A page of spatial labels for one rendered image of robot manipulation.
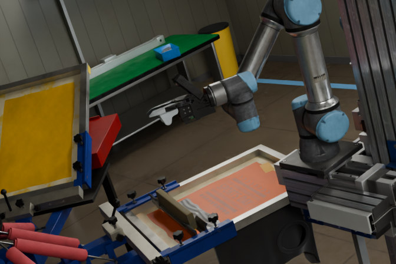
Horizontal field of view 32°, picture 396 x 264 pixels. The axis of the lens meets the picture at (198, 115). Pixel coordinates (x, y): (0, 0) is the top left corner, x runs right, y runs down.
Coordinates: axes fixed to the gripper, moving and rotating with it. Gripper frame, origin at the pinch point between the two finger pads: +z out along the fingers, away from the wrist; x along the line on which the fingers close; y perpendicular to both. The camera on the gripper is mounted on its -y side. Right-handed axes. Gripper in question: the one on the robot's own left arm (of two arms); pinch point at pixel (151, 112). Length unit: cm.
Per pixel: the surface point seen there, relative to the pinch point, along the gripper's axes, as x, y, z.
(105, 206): 97, 51, 24
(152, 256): 37, 59, 14
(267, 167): 91, 60, -54
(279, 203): 50, 64, -43
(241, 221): 47, 64, -25
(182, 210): 59, 54, -5
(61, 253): 54, 50, 47
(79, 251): 56, 53, 40
